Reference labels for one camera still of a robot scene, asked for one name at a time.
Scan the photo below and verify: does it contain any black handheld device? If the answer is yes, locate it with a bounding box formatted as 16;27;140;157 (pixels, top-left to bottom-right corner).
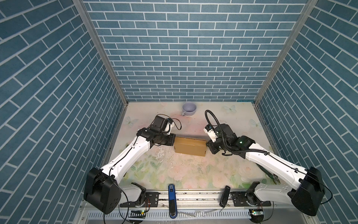
219;186;231;208

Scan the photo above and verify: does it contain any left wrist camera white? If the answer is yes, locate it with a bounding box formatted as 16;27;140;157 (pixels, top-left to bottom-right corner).
164;118;174;135

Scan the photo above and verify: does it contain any aluminium front rail frame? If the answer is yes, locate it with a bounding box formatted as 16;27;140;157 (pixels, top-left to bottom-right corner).
74;189;319;224

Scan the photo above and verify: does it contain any lavender ceramic cup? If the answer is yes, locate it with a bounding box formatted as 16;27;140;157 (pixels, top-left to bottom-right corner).
181;102;197;116

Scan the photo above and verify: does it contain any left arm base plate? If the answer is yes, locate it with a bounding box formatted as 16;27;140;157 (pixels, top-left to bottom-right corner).
119;192;160;208

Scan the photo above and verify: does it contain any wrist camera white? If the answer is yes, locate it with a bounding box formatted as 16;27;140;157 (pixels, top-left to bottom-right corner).
204;125;218;143
164;118;174;135

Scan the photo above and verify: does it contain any blue black handheld tool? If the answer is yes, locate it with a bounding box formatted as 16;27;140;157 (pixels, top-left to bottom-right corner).
168;184;178;219

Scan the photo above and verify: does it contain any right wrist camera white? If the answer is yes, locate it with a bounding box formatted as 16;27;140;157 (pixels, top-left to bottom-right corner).
204;125;218;143

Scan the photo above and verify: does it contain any white slotted cable duct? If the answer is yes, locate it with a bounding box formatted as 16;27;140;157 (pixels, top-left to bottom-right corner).
87;209;251;221

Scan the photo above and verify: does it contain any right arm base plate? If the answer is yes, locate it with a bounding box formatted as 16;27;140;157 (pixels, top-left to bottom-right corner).
230;191;272;207

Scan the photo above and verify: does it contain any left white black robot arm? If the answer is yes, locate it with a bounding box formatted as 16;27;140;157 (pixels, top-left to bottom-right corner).
84;115;176;215

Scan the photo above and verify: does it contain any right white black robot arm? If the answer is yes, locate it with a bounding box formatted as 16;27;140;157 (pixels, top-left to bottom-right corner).
204;124;325;216

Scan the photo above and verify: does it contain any right green controller board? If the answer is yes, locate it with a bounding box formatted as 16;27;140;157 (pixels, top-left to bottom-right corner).
250;210;264;216

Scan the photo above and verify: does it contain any brown cardboard box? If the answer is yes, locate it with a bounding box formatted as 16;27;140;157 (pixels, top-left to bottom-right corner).
174;137;207;157

